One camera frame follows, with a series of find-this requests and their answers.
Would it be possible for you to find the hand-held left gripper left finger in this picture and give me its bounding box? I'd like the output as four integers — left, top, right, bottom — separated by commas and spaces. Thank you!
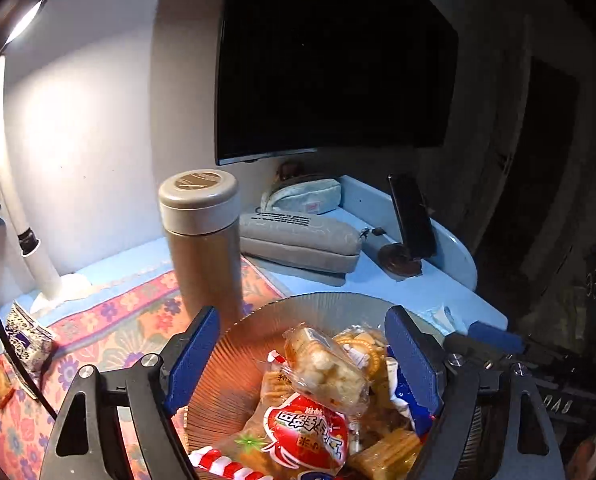
40, 305, 222, 480

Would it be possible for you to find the black cable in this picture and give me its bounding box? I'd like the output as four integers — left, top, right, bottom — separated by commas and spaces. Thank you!
0, 267, 56, 418

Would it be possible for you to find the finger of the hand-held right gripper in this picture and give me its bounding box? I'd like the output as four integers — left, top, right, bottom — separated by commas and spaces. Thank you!
469, 321, 526, 356
444, 334, 509, 362

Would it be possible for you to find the ribbed glass bowl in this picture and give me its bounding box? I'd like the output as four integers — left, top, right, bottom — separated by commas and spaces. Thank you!
180, 291, 449, 480

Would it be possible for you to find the black smartphone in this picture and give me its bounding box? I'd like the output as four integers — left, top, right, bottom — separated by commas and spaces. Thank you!
388, 174, 438, 261

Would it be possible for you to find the round cookie packet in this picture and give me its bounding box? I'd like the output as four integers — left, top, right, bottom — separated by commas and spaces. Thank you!
334, 326, 390, 378

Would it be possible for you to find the grey fabric case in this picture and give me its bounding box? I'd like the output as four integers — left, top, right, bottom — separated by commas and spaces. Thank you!
239, 212, 364, 274

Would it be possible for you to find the clear fried snack bag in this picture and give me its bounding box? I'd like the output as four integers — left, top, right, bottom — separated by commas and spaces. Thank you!
282, 325, 371, 415

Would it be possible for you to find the white tissue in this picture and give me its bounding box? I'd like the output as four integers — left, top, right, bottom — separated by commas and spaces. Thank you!
418, 304, 471, 336

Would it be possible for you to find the rectangular cracker packet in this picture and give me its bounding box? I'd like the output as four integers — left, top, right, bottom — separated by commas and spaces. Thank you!
347, 427, 423, 478

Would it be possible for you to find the white desk lamp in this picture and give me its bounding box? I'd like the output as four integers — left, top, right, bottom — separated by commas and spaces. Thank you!
0, 0, 96, 313

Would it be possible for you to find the round brown phone stand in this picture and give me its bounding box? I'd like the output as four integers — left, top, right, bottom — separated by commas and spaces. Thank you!
378, 242, 424, 278

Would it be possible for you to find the purple patterned snack packet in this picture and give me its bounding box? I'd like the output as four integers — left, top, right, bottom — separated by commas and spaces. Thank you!
5, 300, 59, 373

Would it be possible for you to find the blue shiny snack packet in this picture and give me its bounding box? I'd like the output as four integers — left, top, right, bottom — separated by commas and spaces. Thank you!
385, 357, 436, 433

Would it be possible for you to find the large red white snack bag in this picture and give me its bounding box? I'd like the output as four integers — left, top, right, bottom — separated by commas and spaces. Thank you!
188, 350, 351, 480

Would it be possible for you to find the light blue pencil case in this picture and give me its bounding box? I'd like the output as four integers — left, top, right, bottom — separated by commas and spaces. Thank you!
260, 178, 343, 216

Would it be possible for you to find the floral woven mat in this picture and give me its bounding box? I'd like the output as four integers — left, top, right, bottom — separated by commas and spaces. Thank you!
0, 255, 289, 480

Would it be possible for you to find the black monitor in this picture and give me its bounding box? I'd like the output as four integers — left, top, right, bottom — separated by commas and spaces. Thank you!
214, 0, 460, 167

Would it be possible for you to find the beige thermos bottle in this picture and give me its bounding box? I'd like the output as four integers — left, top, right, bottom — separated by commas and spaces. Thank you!
158, 169, 244, 333

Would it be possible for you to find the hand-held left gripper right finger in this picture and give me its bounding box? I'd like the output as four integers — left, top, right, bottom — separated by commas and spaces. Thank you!
384, 305, 566, 480

